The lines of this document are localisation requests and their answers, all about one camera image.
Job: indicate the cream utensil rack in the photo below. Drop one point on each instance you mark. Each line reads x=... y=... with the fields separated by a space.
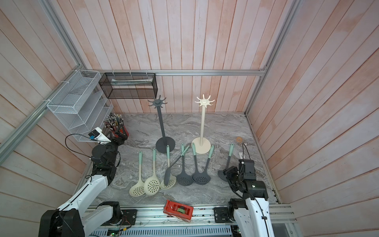
x=202 y=145

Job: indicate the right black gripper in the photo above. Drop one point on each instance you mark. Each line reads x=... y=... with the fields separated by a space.
x=230 y=171

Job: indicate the aluminium frame rail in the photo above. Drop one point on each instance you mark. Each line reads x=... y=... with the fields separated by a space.
x=218 y=72

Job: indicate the small brown round coaster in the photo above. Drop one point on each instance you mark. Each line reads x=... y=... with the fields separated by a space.
x=239 y=140

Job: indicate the dark grey utensil rack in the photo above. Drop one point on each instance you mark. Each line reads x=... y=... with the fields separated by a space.
x=162 y=143

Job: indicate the cream skimmer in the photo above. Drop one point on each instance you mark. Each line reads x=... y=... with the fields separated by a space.
x=152 y=184
x=138 y=189
x=172 y=180

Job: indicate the cream skimmer far left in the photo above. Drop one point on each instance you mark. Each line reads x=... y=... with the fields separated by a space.
x=138 y=189

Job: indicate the red pencil cup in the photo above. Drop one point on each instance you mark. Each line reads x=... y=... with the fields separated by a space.
x=115 y=123

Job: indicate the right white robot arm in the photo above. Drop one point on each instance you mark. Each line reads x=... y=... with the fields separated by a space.
x=251 y=210

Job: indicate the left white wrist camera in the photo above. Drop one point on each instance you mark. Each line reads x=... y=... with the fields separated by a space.
x=97 y=136

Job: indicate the grey solid spoon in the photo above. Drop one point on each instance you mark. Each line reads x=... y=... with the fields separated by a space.
x=168 y=171

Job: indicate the black mesh wall basket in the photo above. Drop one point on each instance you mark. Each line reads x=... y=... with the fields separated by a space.
x=129 y=85

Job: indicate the grey skimmer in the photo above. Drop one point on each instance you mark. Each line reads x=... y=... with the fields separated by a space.
x=221 y=174
x=200 y=178
x=183 y=178

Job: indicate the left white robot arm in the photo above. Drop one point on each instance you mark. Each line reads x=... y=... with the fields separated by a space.
x=70 y=219

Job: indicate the red tape dispenser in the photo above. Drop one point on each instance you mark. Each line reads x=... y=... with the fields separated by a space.
x=178 y=210

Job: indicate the white wire mesh shelf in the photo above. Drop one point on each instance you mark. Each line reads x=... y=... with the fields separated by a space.
x=78 y=107

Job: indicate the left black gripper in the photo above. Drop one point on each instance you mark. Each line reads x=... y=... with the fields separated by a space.
x=120 y=141

